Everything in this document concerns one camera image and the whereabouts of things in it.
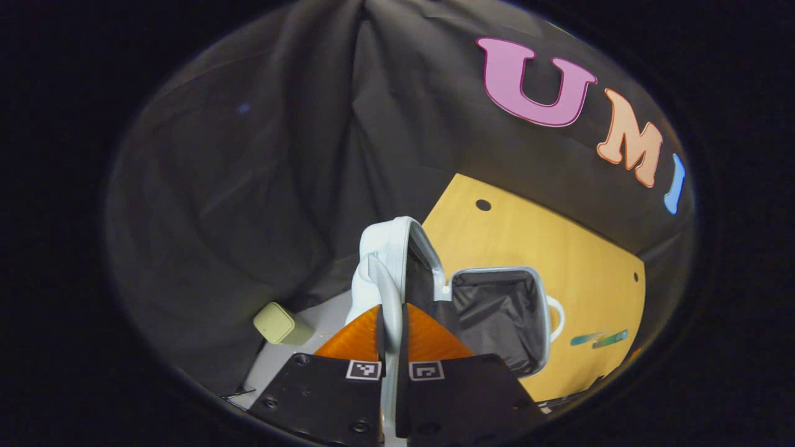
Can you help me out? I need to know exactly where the pale green box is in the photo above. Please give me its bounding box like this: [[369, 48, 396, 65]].
[[253, 302, 315, 346]]

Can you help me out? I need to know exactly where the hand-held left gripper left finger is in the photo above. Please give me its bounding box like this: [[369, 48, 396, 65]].
[[263, 304, 388, 447]]

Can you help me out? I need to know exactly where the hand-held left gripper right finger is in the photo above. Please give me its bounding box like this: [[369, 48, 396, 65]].
[[396, 302, 542, 447]]

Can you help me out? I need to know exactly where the small white suitcase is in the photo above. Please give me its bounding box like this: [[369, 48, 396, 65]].
[[345, 215, 566, 447]]

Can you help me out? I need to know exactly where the blue green skin care bottle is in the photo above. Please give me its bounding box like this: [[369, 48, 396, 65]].
[[592, 328, 630, 350]]

